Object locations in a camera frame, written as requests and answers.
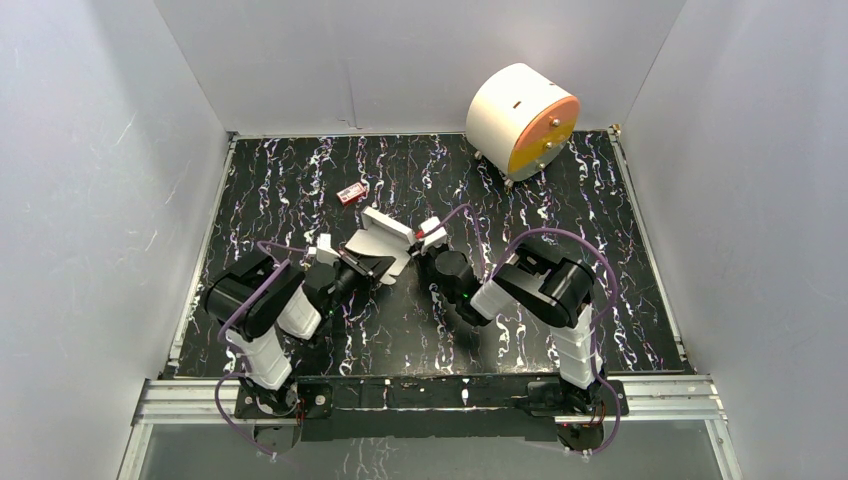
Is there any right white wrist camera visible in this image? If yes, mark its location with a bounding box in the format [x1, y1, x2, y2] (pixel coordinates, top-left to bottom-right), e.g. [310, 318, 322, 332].
[414, 216, 448, 258]

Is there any white cylindrical drum orange face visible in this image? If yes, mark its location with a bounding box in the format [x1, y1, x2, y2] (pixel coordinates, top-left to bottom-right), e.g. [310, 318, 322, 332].
[465, 63, 581, 183]

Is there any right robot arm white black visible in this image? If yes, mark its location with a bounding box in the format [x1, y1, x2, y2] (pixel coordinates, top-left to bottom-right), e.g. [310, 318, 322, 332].
[417, 238, 603, 415]

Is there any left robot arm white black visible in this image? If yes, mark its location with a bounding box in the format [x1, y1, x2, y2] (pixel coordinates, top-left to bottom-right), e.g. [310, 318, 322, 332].
[200, 247, 396, 416]

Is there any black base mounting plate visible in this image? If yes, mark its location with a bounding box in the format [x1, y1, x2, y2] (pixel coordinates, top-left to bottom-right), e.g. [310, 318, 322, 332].
[234, 373, 630, 451]

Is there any small red white packet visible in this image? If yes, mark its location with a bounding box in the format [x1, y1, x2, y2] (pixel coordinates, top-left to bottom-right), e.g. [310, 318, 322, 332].
[336, 182, 368, 206]

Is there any aluminium frame rail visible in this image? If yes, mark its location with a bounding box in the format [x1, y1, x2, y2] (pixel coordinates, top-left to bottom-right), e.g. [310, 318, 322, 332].
[118, 374, 743, 479]

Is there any white cardboard box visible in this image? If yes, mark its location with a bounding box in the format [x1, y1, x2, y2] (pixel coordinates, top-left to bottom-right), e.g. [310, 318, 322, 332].
[344, 207, 417, 285]

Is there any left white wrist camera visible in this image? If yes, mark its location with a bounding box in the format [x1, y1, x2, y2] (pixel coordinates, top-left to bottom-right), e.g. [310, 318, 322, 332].
[305, 233, 341, 266]

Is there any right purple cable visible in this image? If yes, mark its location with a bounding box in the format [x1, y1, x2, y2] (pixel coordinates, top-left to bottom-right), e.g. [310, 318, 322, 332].
[433, 203, 624, 458]

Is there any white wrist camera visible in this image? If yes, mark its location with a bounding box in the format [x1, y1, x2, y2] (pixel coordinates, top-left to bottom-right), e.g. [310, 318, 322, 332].
[414, 216, 448, 258]
[305, 233, 341, 266]

